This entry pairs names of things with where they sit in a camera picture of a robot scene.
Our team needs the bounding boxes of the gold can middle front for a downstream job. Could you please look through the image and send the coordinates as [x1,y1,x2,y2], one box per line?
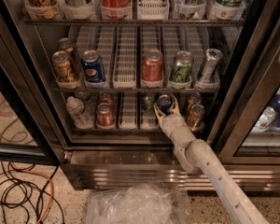
[51,50,78,83]

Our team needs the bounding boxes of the blue pepsi can middle shelf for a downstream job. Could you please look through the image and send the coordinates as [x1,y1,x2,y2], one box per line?
[80,49,105,83]

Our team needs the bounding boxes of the glass fridge door left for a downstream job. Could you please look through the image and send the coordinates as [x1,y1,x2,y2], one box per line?
[0,16,63,165]

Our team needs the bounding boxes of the steel fridge base grille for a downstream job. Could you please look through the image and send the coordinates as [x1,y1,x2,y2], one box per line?
[62,150,280,192]

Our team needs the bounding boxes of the copper can bottom rear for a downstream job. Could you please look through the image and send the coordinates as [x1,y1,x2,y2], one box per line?
[184,92,202,114]

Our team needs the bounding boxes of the red can bottom rear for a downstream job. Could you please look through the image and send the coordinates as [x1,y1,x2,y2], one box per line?
[98,92,114,105]

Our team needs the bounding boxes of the copper can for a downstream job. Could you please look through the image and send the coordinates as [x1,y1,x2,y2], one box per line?
[186,105,205,128]
[184,92,202,114]

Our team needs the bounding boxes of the slim silver can middle shelf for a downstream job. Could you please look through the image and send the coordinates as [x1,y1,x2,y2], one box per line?
[197,49,222,83]

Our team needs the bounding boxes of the gold can middle rear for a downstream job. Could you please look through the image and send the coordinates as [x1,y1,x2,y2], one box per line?
[58,37,75,53]

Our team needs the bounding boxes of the black cables on floor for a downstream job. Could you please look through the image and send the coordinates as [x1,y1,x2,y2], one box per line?
[0,161,66,224]

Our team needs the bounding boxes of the copper can bottom front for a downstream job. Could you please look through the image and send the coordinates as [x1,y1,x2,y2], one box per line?
[186,105,205,128]

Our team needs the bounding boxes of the green can bottom shelf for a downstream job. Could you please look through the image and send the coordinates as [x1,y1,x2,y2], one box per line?
[142,93,156,112]

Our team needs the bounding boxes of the red cola can top shelf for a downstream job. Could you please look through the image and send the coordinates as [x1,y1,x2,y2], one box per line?
[102,0,131,20]

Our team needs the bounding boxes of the blue pepsi can shelf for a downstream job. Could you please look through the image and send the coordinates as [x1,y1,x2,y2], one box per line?
[80,49,105,83]
[157,94,172,114]

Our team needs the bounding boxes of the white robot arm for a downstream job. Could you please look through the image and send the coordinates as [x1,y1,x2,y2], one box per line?
[154,95,269,224]

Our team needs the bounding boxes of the green can middle shelf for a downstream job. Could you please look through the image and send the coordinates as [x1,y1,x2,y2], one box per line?
[169,50,193,83]

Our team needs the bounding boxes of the glass fridge door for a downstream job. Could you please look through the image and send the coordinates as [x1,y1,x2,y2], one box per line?
[0,16,63,165]
[218,17,280,165]

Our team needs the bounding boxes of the orange cable on floor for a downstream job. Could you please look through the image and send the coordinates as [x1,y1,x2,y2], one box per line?
[10,161,56,224]

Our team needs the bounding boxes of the blue pepsi can bottom shelf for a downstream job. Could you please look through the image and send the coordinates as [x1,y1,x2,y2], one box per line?
[157,94,172,114]

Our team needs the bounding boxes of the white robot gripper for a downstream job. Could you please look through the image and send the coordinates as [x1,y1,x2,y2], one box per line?
[154,95,190,142]

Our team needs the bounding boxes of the glass fridge door right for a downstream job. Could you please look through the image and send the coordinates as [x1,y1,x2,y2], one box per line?
[218,17,280,165]

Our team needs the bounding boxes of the clear water bottle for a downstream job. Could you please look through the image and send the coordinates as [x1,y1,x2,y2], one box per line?
[66,96,92,129]

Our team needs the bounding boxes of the clear plastic bag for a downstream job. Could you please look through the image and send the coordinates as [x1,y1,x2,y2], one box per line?
[86,182,190,224]

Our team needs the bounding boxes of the red can middle shelf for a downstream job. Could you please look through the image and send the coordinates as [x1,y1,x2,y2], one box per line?
[142,49,163,82]

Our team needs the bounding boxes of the red can bottom front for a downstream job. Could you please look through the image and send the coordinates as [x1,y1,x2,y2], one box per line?
[96,103,114,126]

